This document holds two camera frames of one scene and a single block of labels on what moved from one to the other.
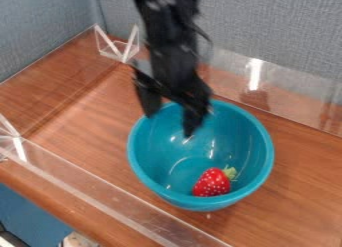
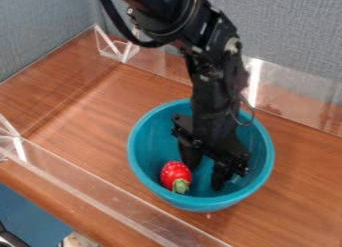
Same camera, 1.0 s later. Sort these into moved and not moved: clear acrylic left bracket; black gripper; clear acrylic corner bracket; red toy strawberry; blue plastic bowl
Moved: black gripper; red toy strawberry
Not moved: clear acrylic corner bracket; clear acrylic left bracket; blue plastic bowl
